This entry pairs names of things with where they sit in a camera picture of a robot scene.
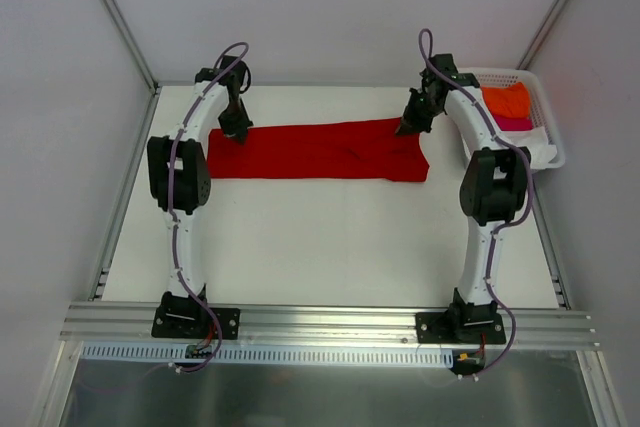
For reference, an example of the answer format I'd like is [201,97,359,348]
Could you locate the red t-shirt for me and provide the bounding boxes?
[207,118,429,183]

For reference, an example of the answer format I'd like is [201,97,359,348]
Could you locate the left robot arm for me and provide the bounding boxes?
[146,54,253,340]

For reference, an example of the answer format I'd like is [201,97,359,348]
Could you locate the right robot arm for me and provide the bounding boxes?
[396,54,531,343]

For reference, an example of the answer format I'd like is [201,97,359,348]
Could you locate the orange t-shirt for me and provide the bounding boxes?
[481,82,531,119]

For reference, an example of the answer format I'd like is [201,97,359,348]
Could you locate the magenta t-shirt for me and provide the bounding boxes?
[493,115,534,132]

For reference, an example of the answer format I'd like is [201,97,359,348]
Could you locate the white plastic basket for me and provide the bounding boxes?
[469,67,565,170]

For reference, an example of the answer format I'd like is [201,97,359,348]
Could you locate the white t-shirt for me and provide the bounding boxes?
[506,127,557,170]

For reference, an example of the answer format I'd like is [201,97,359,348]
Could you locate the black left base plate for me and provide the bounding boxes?
[151,306,241,340]

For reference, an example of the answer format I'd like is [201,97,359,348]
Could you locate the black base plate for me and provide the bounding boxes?
[415,311,507,345]
[151,306,241,340]

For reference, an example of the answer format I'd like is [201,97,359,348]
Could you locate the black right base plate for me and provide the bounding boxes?
[415,311,507,345]

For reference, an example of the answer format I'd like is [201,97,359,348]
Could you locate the aluminium mounting rail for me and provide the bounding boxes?
[60,302,602,351]

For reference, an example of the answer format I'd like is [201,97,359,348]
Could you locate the white slotted cable duct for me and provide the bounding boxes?
[81,342,454,369]

